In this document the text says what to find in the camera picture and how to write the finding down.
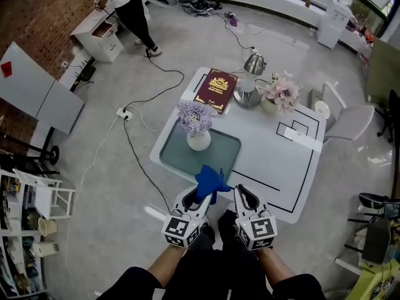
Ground white water dispenser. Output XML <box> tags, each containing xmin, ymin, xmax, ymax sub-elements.
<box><xmin>317</xmin><ymin>0</ymin><xmax>357</xmax><ymax>50</ymax></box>

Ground person's black sleeve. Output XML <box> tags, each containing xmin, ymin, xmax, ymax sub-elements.
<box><xmin>271</xmin><ymin>273</ymin><xmax>328</xmax><ymax>300</ymax></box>
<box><xmin>96</xmin><ymin>266</ymin><xmax>163</xmax><ymax>300</ymax></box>

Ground purple flowers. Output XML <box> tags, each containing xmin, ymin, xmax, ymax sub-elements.
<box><xmin>176</xmin><ymin>99</ymin><xmax>219</xmax><ymax>152</ymax></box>

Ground teal tray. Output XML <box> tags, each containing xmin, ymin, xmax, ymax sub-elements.
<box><xmin>159</xmin><ymin>120</ymin><xmax>243</xmax><ymax>181</ymax></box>

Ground black router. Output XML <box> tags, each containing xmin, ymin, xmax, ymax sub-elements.
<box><xmin>72</xmin><ymin>57</ymin><xmax>97</xmax><ymax>84</ymax></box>

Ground yellow green box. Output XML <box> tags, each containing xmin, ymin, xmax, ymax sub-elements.
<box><xmin>354</xmin><ymin>261</ymin><xmax>400</xmax><ymax>300</ymax></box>

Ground white shelf unit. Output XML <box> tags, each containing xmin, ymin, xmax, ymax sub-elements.
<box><xmin>0</xmin><ymin>167</ymin><xmax>48</xmax><ymax>298</ymax></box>

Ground person's right black sleeve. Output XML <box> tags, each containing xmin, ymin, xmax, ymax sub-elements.
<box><xmin>271</xmin><ymin>273</ymin><xmax>328</xmax><ymax>300</ymax></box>

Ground silver desk lamp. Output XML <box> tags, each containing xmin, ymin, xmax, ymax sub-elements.
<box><xmin>232</xmin><ymin>51</ymin><xmax>268</xmax><ymax>109</ymax></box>

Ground black office chair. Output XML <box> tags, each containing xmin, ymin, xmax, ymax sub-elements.
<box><xmin>376</xmin><ymin>89</ymin><xmax>400</xmax><ymax>143</ymax></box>

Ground person's black trousers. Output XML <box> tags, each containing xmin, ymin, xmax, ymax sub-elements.
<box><xmin>162</xmin><ymin>209</ymin><xmax>276</xmax><ymax>300</ymax></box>

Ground white round dish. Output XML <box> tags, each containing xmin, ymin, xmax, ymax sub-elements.
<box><xmin>314</xmin><ymin>100</ymin><xmax>331</xmax><ymax>120</ymax></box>

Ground white square power strip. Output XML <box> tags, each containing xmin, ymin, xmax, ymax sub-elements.
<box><xmin>116</xmin><ymin>104</ymin><xmax>134</xmax><ymax>121</ymax></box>

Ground small white appliance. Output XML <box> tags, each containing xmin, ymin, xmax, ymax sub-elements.
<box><xmin>32</xmin><ymin>241</ymin><xmax>59</xmax><ymax>258</ymax></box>

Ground small purple device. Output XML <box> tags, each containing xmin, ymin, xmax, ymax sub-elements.
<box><xmin>224</xmin><ymin>11</ymin><xmax>241</xmax><ymax>26</ymax></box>

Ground white tape strip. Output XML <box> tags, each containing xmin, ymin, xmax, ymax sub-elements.
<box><xmin>284</xmin><ymin>126</ymin><xmax>323</xmax><ymax>151</ymax></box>

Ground white wooden stool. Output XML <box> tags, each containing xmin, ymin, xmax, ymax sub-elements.
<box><xmin>14</xmin><ymin>168</ymin><xmax>76</xmax><ymax>220</ymax></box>

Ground blue cloth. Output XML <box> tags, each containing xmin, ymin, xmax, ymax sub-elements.
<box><xmin>195</xmin><ymin>164</ymin><xmax>233</xmax><ymax>205</ymax></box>

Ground beige bucket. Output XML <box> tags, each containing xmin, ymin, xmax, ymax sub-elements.
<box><xmin>37</xmin><ymin>217</ymin><xmax>58</xmax><ymax>237</ymax></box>

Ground pile of black cables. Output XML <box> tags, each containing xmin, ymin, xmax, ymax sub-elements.
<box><xmin>181</xmin><ymin>0</ymin><xmax>224</xmax><ymax>17</ymax></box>

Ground black stool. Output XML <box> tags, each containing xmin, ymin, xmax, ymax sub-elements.
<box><xmin>345</xmin><ymin>192</ymin><xmax>400</xmax><ymax>256</ymax></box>

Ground olive green board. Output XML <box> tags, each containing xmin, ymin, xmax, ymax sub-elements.
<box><xmin>365</xmin><ymin>39</ymin><xmax>400</xmax><ymax>106</ymax></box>

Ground person's right forearm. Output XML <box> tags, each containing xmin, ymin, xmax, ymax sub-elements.
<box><xmin>254</xmin><ymin>247</ymin><xmax>298</xmax><ymax>289</ymax></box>

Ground white chair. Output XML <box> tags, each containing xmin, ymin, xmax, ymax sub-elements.
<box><xmin>309</xmin><ymin>81</ymin><xmax>376</xmax><ymax>142</ymax></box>

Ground white power cable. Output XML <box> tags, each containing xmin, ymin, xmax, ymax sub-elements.
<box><xmin>64</xmin><ymin>116</ymin><xmax>121</xmax><ymax>290</ymax></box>
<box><xmin>132</xmin><ymin>104</ymin><xmax>163</xmax><ymax>134</ymax></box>

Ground dark red hardcover book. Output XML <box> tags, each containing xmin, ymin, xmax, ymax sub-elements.
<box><xmin>192</xmin><ymin>67</ymin><xmax>239</xmax><ymax>115</ymax></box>

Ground whiteboard with red mark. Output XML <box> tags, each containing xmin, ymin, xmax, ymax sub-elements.
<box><xmin>0</xmin><ymin>41</ymin><xmax>86</xmax><ymax>168</ymax></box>

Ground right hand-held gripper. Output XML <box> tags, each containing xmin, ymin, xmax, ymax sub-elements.
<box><xmin>233</xmin><ymin>184</ymin><xmax>279</xmax><ymax>252</ymax></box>

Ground person's left black sleeve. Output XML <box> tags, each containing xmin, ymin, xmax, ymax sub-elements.
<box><xmin>96</xmin><ymin>266</ymin><xmax>163</xmax><ymax>300</ymax></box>

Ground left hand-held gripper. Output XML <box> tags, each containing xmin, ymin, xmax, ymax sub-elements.
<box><xmin>161</xmin><ymin>185</ymin><xmax>217</xmax><ymax>249</ymax></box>

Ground pale green pot pink flowers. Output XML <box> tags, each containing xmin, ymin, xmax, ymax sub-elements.
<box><xmin>259</xmin><ymin>70</ymin><xmax>303</xmax><ymax>116</ymax></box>

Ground black power cable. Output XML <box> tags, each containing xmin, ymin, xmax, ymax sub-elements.
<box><xmin>124</xmin><ymin>53</ymin><xmax>186</xmax><ymax>111</ymax></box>
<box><xmin>123</xmin><ymin>119</ymin><xmax>173</xmax><ymax>214</ymax></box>

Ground person's left forearm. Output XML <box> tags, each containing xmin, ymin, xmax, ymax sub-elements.
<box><xmin>146</xmin><ymin>245</ymin><xmax>188</xmax><ymax>289</ymax></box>

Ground white drawer cabinet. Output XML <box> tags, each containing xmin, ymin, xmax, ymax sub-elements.
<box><xmin>69</xmin><ymin>7</ymin><xmax>126</xmax><ymax>64</ymax></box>

